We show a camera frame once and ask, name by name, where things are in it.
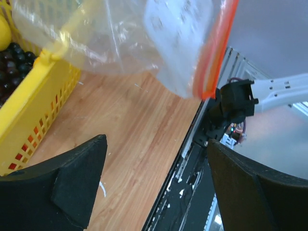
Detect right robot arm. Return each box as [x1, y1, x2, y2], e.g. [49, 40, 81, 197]
[208, 73, 308, 128]

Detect yellow plastic basket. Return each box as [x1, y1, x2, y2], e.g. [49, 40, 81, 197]
[0, 0, 81, 176]

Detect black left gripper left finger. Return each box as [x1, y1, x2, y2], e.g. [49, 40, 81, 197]
[0, 135, 107, 231]

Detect clear zip top bag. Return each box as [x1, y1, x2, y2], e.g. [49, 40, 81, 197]
[11, 0, 238, 100]

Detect dark grape bunch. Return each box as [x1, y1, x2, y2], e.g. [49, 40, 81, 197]
[0, 42, 37, 106]

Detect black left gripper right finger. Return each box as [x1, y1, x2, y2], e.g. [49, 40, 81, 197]
[207, 140, 308, 231]

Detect yellow lemon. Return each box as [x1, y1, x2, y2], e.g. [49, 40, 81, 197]
[0, 15, 12, 51]

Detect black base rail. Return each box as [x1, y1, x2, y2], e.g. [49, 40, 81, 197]
[142, 100, 215, 231]

